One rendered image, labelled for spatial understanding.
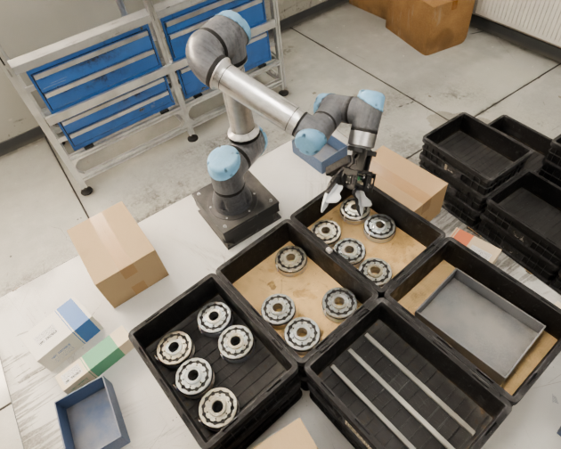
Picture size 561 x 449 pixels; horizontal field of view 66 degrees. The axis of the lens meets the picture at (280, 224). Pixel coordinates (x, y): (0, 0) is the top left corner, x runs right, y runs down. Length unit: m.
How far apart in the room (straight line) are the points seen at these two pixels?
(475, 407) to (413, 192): 0.71
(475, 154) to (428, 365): 1.32
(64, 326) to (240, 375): 0.63
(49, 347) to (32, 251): 1.56
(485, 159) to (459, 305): 1.11
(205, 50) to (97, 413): 1.10
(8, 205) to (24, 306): 1.72
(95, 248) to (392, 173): 1.09
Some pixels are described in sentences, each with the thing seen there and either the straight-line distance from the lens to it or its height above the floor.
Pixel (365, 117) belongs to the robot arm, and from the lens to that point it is 1.22.
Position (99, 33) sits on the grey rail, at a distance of 2.80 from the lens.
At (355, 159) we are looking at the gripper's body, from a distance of 1.24.
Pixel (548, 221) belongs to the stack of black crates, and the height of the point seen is 0.38.
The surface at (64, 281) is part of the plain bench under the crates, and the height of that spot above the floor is 0.70.
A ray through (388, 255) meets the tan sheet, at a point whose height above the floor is 0.83.
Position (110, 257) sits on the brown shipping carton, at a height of 0.86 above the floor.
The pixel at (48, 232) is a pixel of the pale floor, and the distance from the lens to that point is 3.13.
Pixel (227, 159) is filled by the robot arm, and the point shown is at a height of 1.03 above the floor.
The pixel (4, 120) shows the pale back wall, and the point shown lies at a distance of 3.86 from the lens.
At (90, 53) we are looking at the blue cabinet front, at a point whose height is 0.85.
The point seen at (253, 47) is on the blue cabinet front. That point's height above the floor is 0.47.
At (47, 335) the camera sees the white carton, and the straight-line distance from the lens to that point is 1.61.
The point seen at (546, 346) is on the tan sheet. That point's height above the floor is 0.83.
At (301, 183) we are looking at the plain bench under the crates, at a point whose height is 0.70.
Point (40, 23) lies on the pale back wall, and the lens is 3.64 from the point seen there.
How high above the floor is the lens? 2.00
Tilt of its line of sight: 50 degrees down
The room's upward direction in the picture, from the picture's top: 9 degrees counter-clockwise
